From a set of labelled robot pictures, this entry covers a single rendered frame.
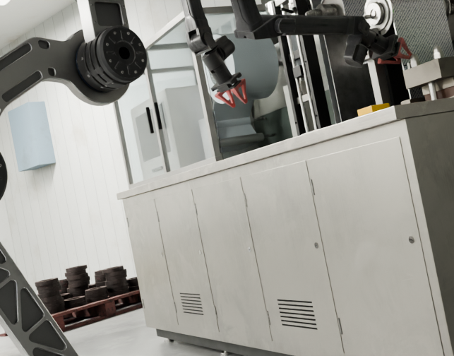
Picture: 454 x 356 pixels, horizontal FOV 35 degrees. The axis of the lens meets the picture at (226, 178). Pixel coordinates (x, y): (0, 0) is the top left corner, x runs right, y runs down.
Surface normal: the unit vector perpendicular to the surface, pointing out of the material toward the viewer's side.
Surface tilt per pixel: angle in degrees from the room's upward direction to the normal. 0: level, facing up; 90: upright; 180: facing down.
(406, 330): 90
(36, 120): 90
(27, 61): 90
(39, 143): 90
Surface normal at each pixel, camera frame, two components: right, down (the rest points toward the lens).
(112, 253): -0.72, 0.12
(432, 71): -0.88, 0.15
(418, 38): 0.44, -0.11
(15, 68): 0.67, -0.15
